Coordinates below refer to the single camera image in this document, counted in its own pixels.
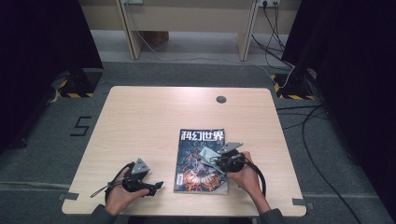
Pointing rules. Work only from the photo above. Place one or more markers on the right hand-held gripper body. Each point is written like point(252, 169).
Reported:
point(232, 161)

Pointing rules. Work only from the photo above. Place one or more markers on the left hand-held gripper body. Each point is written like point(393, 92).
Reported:
point(140, 169)

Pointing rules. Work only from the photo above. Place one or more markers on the glossy dark blue magazine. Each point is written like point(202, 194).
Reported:
point(193, 168)

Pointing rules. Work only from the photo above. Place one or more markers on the person's right hand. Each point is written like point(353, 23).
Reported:
point(247, 179)

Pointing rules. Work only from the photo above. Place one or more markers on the person's left hand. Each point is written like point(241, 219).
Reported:
point(118, 199)

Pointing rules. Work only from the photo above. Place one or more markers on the black stand base striped tape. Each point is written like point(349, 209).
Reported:
point(81, 84)
point(294, 85)

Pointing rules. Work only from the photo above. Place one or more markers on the black curtain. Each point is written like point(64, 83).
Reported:
point(37, 62)
point(358, 77)

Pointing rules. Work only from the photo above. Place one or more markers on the beige wooden desk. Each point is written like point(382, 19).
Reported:
point(186, 18)

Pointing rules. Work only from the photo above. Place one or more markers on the white wall socket with plugs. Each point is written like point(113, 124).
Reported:
point(269, 2)

